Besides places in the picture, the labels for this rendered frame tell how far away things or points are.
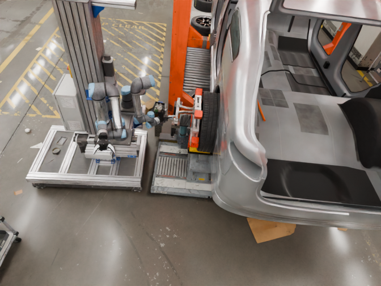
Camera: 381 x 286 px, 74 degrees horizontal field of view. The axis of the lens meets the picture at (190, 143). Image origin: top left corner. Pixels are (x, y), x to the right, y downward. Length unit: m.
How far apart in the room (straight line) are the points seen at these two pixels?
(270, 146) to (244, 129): 1.02
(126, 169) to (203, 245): 1.25
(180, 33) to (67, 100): 1.24
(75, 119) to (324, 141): 2.53
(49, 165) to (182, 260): 1.87
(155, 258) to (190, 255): 0.36
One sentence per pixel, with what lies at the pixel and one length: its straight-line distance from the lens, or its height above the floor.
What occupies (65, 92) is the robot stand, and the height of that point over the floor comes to 1.23.
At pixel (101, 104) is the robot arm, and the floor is 1.28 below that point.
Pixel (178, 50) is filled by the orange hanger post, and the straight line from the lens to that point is 2.77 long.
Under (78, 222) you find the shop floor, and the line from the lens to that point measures 3.16.
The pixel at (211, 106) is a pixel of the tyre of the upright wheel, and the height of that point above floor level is 1.16.
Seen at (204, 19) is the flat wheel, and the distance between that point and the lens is 6.29.
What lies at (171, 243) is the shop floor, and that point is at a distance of 2.95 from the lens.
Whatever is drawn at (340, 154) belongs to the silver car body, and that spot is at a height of 0.94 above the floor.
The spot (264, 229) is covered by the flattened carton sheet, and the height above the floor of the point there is 0.01.
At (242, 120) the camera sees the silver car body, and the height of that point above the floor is 1.65.
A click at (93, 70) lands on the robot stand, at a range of 2.40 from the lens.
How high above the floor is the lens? 2.76
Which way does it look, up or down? 48 degrees down
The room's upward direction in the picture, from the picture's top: 9 degrees clockwise
